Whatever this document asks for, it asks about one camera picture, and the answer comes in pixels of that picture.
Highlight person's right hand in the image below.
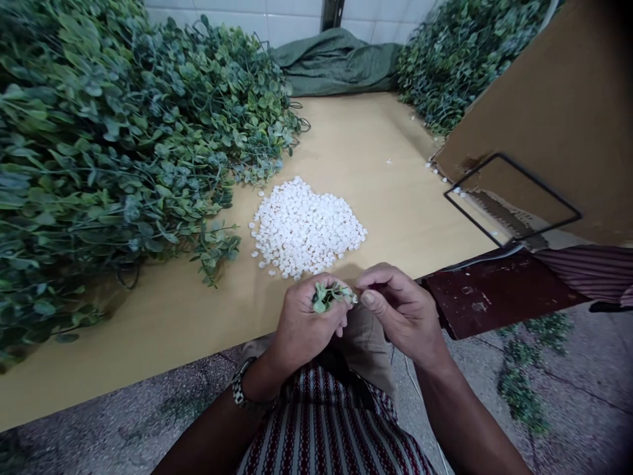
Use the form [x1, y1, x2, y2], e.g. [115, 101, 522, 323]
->
[355, 262, 448, 369]

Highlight person's left hand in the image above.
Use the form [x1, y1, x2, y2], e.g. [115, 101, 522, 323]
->
[270, 278, 358, 369]

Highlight person's right thumb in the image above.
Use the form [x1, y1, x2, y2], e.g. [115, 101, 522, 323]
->
[361, 290, 392, 323]

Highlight person's right index finger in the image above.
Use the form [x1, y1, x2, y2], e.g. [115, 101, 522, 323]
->
[355, 269, 404, 294]

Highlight person's left fingers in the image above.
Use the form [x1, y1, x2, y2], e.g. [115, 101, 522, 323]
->
[316, 280, 358, 339]

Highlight green artificial leaf sprig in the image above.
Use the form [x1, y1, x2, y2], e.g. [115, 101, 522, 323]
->
[312, 280, 359, 315]

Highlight person's legs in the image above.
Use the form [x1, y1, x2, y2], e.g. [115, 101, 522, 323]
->
[324, 301, 399, 404]

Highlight pile of white plastic buds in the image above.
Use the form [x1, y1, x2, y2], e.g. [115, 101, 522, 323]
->
[249, 175, 371, 282]

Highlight person's body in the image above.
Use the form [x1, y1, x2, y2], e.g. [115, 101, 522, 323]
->
[236, 341, 438, 475]

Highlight dark red wooden stool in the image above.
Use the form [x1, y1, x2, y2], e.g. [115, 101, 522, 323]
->
[417, 249, 589, 341]

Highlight scattered white plastic buds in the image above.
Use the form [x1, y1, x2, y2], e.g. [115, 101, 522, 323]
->
[385, 113, 468, 199]

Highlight artificial leaf sprigs on floor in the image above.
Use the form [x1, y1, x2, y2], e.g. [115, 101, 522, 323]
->
[494, 311, 577, 439]

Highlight striped fabric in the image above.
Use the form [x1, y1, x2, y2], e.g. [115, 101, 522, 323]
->
[536, 245, 633, 305]

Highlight green cloth sack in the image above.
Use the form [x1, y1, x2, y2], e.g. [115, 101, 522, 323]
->
[269, 27, 404, 98]

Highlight brown cardboard box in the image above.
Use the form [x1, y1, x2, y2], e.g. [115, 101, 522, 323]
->
[429, 0, 633, 253]

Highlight small pile of artificial foliage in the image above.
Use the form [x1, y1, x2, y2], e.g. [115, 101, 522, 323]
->
[395, 0, 567, 139]

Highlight large pile of artificial foliage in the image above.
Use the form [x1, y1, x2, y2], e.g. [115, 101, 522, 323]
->
[0, 0, 311, 375]

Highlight black wire frame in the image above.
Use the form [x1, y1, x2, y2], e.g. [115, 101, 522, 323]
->
[443, 152, 583, 248]

